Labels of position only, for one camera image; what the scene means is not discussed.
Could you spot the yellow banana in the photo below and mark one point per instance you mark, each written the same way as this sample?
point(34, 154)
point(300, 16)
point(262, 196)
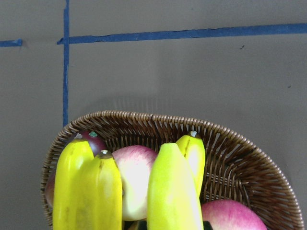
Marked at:
point(193, 149)
point(100, 196)
point(77, 153)
point(172, 200)

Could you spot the brown wicker basket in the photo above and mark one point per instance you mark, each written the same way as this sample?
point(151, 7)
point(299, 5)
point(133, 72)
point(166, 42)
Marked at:
point(235, 167)

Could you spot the pink white apple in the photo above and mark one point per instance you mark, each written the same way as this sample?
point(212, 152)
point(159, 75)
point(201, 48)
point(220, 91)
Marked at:
point(135, 164)

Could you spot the red green mango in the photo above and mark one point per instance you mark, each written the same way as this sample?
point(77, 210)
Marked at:
point(96, 143)

